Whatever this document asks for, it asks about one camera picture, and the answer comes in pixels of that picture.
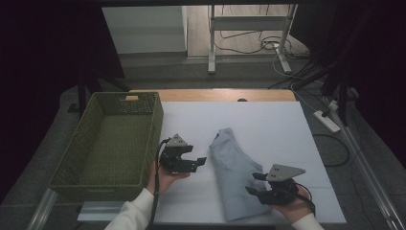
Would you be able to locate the green woven basket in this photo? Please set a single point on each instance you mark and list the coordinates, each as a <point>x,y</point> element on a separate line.
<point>111,143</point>

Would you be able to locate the black curtain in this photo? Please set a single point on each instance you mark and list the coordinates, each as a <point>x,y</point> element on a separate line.
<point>376,64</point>
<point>48,48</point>

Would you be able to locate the white metal desk frame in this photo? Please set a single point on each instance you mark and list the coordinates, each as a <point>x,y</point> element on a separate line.
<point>247,23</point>

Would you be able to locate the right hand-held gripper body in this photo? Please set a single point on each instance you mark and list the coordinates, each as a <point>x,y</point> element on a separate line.
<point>284,172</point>

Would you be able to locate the person's right hand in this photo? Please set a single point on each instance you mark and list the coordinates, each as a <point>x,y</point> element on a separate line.
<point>295,211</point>

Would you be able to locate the black stand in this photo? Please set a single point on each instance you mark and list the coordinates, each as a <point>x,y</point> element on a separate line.
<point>343,102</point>
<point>82,96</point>

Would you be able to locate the light blue tank top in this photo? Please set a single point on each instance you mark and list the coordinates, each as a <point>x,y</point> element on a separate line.
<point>233,172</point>

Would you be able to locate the aluminium rail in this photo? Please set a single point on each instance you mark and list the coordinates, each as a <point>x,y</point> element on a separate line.
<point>376,188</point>
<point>41,211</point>

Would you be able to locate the white plug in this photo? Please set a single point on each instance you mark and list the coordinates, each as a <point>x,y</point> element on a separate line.
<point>333,104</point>

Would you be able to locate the white power strip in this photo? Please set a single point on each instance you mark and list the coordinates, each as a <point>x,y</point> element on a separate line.
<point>327,122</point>

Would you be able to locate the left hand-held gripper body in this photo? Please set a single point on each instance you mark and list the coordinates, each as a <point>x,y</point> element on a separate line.
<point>175,166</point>

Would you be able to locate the wooden table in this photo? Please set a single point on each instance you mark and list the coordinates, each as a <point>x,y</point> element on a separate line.
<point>207,95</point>

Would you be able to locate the person's left hand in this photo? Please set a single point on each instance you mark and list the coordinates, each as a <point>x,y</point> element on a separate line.
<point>164,182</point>

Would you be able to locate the white partition panel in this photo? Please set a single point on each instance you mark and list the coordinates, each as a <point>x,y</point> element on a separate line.
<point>143,28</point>

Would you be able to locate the white foam board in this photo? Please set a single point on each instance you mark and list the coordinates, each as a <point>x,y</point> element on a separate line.
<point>271,127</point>

